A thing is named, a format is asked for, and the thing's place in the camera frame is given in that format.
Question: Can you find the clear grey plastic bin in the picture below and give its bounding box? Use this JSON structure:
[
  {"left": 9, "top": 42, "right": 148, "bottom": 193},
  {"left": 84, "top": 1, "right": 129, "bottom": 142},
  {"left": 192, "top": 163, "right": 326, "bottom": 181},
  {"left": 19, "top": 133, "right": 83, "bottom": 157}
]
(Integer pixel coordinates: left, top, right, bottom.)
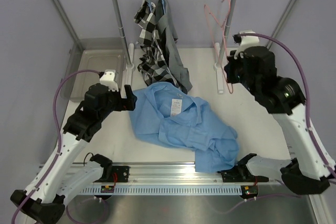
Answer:
[{"left": 60, "top": 37, "right": 125, "bottom": 102}]

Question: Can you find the light blue shirt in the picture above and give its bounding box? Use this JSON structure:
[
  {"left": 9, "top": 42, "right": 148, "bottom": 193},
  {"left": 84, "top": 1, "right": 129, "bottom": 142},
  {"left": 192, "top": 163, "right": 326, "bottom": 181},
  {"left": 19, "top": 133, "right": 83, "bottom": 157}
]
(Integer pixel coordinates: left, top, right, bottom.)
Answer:
[{"left": 130, "top": 82, "right": 239, "bottom": 173}]

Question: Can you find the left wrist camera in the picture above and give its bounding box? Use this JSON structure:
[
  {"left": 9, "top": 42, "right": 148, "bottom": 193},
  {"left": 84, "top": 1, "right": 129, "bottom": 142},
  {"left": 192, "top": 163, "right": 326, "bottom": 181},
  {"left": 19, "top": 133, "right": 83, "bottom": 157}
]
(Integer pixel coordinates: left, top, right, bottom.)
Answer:
[{"left": 99, "top": 69, "right": 119, "bottom": 92}]

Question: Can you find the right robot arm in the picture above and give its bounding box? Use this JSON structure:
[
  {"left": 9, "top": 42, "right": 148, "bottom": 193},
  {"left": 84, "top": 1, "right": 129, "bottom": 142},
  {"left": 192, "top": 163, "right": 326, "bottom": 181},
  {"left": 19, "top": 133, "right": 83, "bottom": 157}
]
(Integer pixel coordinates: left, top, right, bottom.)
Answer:
[{"left": 224, "top": 46, "right": 331, "bottom": 195}]

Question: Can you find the slotted cable duct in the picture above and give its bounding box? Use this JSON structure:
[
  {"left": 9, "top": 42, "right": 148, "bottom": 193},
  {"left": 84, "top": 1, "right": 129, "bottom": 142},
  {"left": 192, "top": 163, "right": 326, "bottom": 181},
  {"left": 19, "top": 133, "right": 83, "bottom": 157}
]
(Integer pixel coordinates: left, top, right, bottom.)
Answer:
[{"left": 79, "top": 185, "right": 242, "bottom": 196}]

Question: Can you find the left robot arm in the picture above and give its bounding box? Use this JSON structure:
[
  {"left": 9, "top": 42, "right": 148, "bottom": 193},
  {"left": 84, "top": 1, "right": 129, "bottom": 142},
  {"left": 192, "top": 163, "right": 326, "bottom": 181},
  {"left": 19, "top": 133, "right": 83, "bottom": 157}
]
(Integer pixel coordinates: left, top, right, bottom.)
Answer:
[{"left": 10, "top": 83, "right": 137, "bottom": 223}]

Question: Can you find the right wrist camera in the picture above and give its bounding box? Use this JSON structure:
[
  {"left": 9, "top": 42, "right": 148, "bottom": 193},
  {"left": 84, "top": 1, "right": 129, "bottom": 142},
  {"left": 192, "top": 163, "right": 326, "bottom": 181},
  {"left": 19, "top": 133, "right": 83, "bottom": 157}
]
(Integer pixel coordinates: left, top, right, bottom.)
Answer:
[{"left": 233, "top": 30, "right": 260, "bottom": 59}]

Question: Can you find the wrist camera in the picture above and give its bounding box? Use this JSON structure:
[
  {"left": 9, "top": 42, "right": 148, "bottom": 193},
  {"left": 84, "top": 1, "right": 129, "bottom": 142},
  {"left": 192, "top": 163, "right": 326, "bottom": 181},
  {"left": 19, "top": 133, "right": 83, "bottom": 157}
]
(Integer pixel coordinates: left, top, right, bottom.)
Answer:
[
  {"left": 99, "top": 69, "right": 119, "bottom": 92},
  {"left": 233, "top": 30, "right": 260, "bottom": 59}
]

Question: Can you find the grey shirt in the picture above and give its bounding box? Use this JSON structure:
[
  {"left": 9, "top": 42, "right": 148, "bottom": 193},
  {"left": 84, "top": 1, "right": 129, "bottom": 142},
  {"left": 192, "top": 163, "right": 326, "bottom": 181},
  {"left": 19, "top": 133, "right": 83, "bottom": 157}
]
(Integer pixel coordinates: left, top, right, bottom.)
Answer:
[{"left": 155, "top": 0, "right": 193, "bottom": 94}]

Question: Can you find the white and silver clothes rack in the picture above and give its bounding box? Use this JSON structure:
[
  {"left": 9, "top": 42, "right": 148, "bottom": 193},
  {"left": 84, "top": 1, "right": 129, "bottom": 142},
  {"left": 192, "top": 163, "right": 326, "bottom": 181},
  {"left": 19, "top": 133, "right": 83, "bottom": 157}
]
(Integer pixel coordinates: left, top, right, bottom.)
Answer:
[{"left": 105, "top": 0, "right": 244, "bottom": 94}]

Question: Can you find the black white checkered shirt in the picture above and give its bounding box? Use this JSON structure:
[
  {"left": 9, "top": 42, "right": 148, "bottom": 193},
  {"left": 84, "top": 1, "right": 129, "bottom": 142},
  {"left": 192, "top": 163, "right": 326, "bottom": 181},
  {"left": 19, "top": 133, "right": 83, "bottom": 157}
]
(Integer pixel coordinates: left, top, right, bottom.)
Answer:
[{"left": 134, "top": 0, "right": 187, "bottom": 93}]

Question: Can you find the pink wire hanger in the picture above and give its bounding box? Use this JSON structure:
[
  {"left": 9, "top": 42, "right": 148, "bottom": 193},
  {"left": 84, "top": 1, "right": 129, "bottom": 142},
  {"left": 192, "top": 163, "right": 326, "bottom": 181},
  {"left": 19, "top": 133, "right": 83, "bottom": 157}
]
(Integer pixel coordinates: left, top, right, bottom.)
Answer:
[{"left": 204, "top": 0, "right": 234, "bottom": 94}]

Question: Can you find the aluminium mounting rail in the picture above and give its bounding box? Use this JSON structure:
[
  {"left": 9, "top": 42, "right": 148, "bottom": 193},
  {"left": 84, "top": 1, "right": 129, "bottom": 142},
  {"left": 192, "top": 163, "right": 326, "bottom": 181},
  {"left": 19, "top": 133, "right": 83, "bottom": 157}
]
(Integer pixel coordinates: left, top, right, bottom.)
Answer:
[{"left": 38, "top": 161, "right": 279, "bottom": 184}]

